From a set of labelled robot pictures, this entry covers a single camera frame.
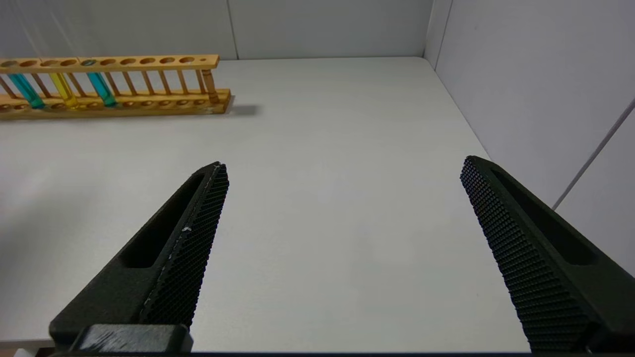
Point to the test tube with blue-green liquid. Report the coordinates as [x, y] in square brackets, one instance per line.
[101, 89]
[26, 90]

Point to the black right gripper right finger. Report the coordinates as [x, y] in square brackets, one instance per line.
[536, 258]

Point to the test tube with yellow liquid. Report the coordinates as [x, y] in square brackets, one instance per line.
[63, 90]

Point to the wooden test tube rack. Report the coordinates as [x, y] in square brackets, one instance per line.
[208, 61]

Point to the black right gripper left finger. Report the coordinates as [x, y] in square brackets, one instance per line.
[163, 277]

